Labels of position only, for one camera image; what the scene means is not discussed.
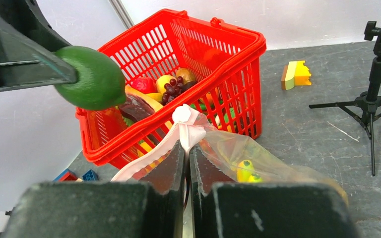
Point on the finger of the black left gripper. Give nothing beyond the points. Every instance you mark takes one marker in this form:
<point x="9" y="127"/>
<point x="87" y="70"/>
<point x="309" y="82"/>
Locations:
<point x="27" y="48"/>

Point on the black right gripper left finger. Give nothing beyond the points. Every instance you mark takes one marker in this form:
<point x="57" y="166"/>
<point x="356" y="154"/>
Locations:
<point x="149" y="208"/>

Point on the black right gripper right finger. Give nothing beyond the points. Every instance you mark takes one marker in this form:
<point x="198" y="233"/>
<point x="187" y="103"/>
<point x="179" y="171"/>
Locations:
<point x="225" y="209"/>

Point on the yellow toy banana bunch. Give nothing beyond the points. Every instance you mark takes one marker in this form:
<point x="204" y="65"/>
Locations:
<point x="245" y="172"/>

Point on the clear zip top bag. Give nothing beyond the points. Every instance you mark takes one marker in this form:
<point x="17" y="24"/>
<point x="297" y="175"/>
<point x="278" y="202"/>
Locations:
<point x="225" y="150"/>

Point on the green toy avocado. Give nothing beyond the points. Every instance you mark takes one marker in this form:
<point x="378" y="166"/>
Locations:
<point x="100" y="82"/>

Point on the red plastic shopping basket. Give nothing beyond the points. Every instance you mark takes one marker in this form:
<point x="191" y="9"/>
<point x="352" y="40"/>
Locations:
<point x="219" y="54"/>

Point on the blue toy block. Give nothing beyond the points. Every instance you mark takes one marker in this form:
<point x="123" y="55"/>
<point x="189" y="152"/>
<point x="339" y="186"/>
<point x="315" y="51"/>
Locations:
<point x="90" y="175"/>

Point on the red toy block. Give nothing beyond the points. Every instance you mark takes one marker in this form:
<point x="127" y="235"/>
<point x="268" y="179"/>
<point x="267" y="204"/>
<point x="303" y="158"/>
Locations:
<point x="66" y="175"/>

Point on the brown toy meat slice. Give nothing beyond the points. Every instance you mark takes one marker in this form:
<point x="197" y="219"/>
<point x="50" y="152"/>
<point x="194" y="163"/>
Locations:
<point x="138" y="106"/>

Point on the orange green toy papaya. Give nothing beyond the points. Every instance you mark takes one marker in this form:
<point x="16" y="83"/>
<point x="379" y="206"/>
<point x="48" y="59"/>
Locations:
<point x="212" y="97"/>

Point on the purple toy grapes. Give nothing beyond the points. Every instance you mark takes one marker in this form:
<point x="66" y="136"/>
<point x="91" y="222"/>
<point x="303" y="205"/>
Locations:
<point x="173" y="90"/>

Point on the red toy apple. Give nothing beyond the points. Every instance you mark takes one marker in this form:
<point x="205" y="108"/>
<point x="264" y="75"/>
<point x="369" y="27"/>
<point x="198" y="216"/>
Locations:
<point x="144" y="85"/>

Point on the brown toy potato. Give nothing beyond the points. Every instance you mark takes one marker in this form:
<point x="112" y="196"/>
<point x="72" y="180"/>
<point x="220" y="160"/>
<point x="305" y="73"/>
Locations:
<point x="186" y="74"/>

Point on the yellow green toy block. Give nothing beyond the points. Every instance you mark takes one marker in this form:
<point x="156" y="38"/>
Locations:
<point x="295" y="73"/>

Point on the black mini tripod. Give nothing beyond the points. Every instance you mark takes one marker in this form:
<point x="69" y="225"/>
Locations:
<point x="366" y="108"/>

